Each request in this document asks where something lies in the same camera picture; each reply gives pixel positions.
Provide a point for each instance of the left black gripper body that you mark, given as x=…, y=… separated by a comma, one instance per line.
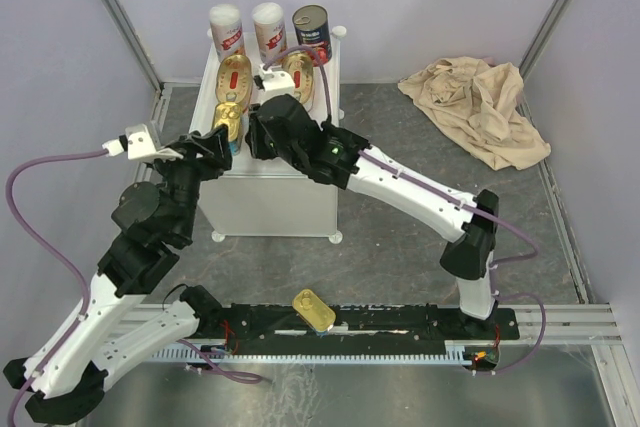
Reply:
x=185, y=176

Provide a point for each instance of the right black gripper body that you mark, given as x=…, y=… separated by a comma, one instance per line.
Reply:
x=297, y=157

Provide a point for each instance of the gold tin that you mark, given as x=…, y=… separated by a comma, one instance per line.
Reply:
x=230, y=114
x=315, y=312

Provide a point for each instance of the white plastic cube cabinet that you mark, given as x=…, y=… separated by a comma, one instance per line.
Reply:
x=269, y=198

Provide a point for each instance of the red green tin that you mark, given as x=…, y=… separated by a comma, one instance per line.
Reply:
x=234, y=81

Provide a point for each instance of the red yellow tin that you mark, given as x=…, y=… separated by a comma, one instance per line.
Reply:
x=299, y=65

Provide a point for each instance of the dark blue food can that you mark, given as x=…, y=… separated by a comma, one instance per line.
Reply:
x=312, y=29

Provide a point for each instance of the red white tall can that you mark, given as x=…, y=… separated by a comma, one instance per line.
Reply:
x=226, y=30

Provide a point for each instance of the orange label white-lid can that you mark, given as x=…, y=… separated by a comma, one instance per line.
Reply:
x=270, y=30

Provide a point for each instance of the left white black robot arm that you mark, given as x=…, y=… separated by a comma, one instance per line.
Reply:
x=68, y=377

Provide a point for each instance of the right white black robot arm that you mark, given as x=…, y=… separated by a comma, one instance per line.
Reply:
x=330, y=155

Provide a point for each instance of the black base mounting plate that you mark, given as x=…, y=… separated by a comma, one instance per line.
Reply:
x=321, y=344

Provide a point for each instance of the beige crumpled cloth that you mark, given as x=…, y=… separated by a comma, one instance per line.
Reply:
x=474, y=104

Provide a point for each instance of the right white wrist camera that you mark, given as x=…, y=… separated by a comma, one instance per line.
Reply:
x=272, y=82

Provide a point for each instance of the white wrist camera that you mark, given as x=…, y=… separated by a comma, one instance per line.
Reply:
x=272, y=82
x=140, y=143

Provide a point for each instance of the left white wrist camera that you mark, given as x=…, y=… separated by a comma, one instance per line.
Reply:
x=140, y=143

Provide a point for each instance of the light blue cable duct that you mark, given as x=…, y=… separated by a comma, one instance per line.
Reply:
x=176, y=352

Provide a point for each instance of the aluminium frame rail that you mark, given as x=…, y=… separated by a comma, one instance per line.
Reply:
x=584, y=324

